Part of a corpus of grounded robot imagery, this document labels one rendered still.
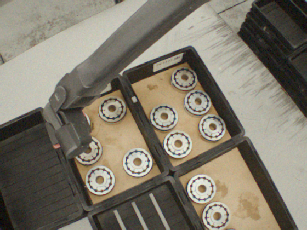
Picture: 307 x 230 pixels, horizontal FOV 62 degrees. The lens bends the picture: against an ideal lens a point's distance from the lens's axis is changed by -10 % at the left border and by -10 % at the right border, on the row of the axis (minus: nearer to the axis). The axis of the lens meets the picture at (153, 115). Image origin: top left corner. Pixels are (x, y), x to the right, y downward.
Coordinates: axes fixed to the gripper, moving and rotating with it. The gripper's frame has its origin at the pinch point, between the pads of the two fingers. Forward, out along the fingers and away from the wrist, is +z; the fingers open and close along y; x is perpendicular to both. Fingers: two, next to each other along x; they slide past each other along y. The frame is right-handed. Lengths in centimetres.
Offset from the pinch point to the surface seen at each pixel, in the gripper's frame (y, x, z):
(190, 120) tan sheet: 39.5, -4.6, 23.5
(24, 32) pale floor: -21, 140, 108
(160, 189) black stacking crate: 17.9, -22.7, 23.4
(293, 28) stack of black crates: 148, 30, 58
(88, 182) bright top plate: -3.6, -10.3, 20.5
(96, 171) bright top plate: 0.4, -7.9, 20.2
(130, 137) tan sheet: 16.5, -1.2, 23.5
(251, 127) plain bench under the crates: 68, -16, 36
